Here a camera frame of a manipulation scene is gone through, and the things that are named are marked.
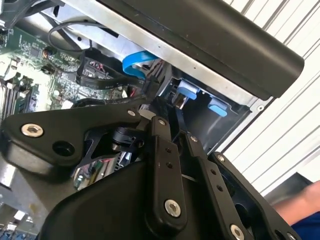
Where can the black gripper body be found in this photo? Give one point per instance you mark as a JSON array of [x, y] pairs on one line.
[[105, 212]]

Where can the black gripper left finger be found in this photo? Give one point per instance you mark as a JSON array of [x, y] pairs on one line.
[[62, 127]]

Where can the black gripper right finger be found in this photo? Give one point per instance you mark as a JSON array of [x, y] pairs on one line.
[[215, 180]]

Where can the hard disk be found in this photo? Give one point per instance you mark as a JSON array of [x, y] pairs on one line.
[[187, 90]]

